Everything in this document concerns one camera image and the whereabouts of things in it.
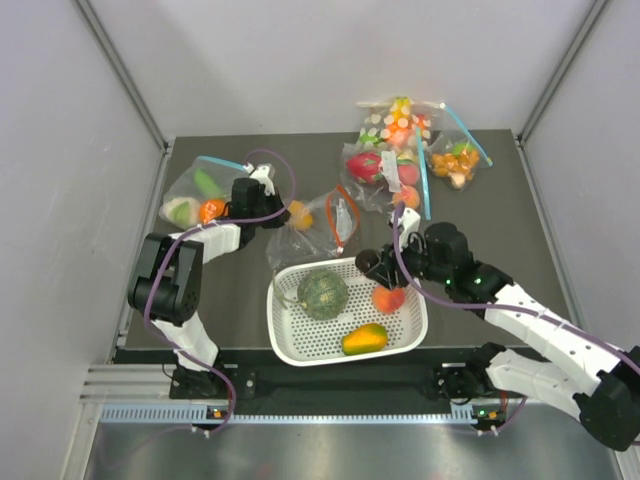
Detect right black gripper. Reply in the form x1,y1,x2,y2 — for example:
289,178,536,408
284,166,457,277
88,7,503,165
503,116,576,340
368,230,452,290

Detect fake brown pear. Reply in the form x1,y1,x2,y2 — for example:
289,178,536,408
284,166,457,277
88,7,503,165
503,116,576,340
287,200,314,231

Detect fake peach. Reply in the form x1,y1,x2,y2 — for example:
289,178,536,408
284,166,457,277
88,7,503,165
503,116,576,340
371,286,406,315
392,185,420,210

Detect fake dark purple plum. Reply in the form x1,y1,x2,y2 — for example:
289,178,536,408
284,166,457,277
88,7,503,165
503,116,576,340
355,249,380,274

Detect red zip clear bag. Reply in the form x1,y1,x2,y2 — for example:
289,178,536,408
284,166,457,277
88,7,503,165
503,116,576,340
266,185,360,271

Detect fake yellow green mango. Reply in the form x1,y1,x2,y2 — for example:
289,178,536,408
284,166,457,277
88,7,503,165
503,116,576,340
341,323,388,356

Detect fake netted green melon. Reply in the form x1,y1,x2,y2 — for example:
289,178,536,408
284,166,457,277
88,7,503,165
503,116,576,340
274,268,349,321

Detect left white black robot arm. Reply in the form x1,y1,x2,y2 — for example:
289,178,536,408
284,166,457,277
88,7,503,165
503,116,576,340
127,178,289,397

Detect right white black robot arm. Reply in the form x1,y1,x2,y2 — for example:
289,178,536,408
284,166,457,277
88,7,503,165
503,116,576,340
356,222,639,451

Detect fake orange tangerine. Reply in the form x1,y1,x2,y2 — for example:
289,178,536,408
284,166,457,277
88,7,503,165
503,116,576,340
198,198,227,225

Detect blue zip bag left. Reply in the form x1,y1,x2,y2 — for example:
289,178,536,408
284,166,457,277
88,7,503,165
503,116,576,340
159,156,248,212

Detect fake green pepper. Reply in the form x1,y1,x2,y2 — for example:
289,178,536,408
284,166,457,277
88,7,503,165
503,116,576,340
193,168,224,199

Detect fake pale green cabbage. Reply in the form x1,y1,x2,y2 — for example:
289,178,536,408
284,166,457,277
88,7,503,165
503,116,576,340
159,197,200,229

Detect fake peach in blue bag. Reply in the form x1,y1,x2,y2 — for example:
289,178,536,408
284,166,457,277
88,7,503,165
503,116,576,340
392,185,420,210

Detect blue zip bag with strawberry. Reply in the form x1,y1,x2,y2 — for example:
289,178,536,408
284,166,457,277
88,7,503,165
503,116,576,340
340,132,432,221

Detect blue zip bag orange pieces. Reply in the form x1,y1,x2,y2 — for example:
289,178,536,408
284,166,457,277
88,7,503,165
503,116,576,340
427,103,493,190

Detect fake red strawberry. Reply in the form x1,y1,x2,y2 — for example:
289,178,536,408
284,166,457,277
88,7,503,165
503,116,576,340
346,153,383,184

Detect polka dot clear bag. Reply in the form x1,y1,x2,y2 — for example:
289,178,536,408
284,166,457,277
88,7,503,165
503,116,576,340
357,96,445,152

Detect white perforated plastic basket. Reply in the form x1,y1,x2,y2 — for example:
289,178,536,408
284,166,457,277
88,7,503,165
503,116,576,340
266,257,429,367

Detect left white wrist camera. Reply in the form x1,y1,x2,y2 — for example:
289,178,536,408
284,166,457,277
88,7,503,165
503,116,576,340
243,163,276,196

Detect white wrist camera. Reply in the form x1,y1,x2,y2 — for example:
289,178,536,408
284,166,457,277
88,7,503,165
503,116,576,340
390,207,420,250
243,163,276,196

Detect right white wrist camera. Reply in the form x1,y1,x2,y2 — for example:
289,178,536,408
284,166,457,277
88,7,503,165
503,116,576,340
390,207,420,250

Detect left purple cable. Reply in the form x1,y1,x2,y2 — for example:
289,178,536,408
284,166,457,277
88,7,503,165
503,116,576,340
143,147,297,436

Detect purple cable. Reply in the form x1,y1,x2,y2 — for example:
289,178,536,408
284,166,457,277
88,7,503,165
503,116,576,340
391,206,640,446
143,147,297,436

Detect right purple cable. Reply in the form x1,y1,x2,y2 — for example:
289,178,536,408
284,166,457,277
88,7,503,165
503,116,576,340
391,206,640,446

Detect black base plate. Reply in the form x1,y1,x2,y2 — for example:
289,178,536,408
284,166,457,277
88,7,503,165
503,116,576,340
168,348,531,404

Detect aluminium rail with cable duct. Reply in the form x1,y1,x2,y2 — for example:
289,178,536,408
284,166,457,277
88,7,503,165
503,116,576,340
79,363,626,425

